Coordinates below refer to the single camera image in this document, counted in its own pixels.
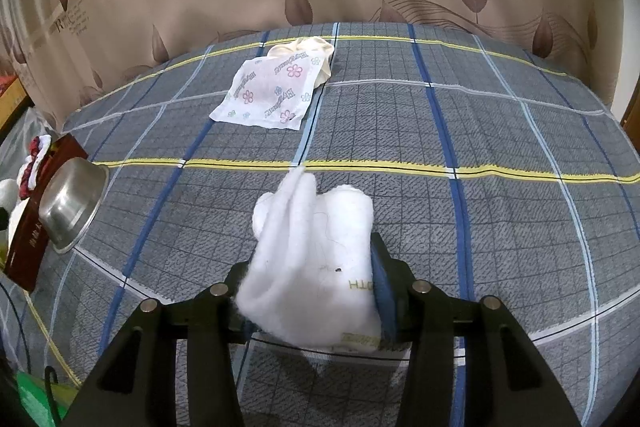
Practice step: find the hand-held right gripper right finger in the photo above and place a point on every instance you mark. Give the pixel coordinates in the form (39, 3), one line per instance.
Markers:
(382, 289)

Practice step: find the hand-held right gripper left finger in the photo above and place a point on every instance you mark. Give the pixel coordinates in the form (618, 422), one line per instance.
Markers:
(215, 309)

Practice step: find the white towel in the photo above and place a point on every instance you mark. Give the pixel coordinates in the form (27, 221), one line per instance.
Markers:
(310, 257)

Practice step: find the white floral print cloth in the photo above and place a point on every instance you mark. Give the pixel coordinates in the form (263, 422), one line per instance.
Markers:
(265, 89)

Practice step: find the grey plaid bed sheet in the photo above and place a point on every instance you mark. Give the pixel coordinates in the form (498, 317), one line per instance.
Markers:
(475, 227)

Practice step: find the stainless steel bowl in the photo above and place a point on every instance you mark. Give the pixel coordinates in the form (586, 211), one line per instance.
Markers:
(67, 207)

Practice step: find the dark red box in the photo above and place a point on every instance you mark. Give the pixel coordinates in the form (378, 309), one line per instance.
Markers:
(30, 252)

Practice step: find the green plastic bag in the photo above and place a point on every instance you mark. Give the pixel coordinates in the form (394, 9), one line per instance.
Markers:
(37, 399)

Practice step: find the brown wooden door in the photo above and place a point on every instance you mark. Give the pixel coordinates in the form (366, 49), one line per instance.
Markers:
(633, 107)

